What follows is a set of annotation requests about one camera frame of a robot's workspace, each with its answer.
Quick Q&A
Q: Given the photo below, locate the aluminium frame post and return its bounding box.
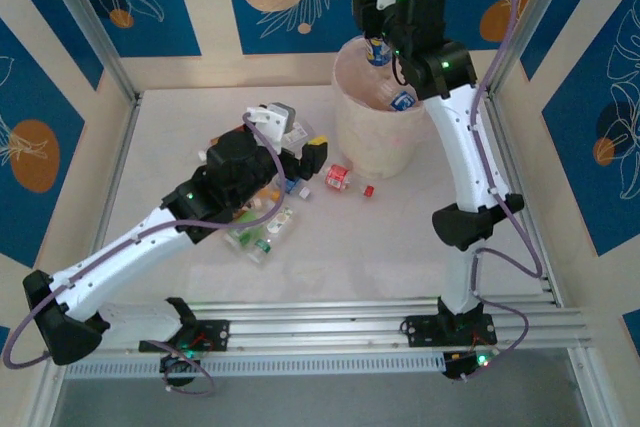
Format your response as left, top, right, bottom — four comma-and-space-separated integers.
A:
487, 0, 571, 98
37, 0, 141, 107

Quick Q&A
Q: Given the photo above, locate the clear bottle green cap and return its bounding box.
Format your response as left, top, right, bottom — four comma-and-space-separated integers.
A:
247, 204, 297, 266

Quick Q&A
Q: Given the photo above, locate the small blue label bottle white cap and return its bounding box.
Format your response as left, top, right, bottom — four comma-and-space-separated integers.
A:
285, 174, 312, 201

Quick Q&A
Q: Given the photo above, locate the white slotted cable duct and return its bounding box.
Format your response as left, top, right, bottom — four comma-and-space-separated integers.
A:
63, 351, 447, 379

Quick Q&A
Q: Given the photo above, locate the clear square bottle white label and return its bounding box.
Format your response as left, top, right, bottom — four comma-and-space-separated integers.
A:
281, 120, 317, 151

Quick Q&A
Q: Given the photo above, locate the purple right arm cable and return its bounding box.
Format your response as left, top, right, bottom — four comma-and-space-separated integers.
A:
382, 0, 544, 382

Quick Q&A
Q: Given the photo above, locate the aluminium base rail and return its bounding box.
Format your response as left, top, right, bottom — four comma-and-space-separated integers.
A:
42, 296, 596, 359

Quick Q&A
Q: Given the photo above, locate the white bin with plastic liner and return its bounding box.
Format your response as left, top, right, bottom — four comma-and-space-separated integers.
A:
333, 36, 426, 181

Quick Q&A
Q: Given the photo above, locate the aluminium side rail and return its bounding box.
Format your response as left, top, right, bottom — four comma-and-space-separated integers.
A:
482, 89, 564, 306
74, 96, 142, 278

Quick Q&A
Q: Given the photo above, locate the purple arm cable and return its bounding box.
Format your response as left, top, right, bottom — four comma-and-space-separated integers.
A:
2, 114, 287, 396
382, 0, 544, 382

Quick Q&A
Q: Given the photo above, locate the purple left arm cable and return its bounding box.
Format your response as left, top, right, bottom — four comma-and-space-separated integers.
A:
2, 114, 287, 396

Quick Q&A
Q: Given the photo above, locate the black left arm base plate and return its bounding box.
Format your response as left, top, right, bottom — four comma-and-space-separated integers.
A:
138, 319, 231, 353

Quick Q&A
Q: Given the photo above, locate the clear bottle red label red cap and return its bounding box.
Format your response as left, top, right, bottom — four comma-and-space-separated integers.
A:
324, 163, 376, 198

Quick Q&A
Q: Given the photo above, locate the clear bottle green label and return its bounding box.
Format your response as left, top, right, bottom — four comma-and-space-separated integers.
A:
222, 211, 269, 251

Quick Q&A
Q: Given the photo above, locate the aluminium frame leg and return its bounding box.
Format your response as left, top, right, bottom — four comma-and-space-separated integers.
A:
567, 346, 614, 427
27, 359, 69, 427

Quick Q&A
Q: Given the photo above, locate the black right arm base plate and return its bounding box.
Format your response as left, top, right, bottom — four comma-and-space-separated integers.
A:
402, 314, 499, 348

